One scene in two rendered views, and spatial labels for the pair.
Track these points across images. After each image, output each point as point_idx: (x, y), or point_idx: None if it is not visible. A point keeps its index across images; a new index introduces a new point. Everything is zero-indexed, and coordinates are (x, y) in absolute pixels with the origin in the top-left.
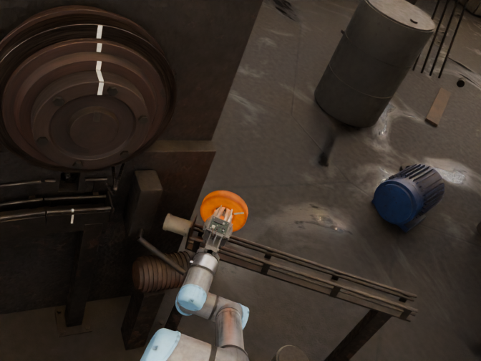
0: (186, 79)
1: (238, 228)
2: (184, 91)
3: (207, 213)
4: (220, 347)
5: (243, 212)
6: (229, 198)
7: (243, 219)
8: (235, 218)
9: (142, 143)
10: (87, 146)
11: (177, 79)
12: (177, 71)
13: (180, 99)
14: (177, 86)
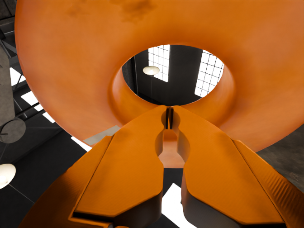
0: (275, 159)
1: (23, 47)
2: (282, 148)
3: (286, 76)
4: None
5: (91, 144)
6: (168, 167)
7: (60, 117)
8: (95, 108)
9: None
10: None
11: (289, 165)
12: (286, 173)
13: (292, 139)
14: (291, 159)
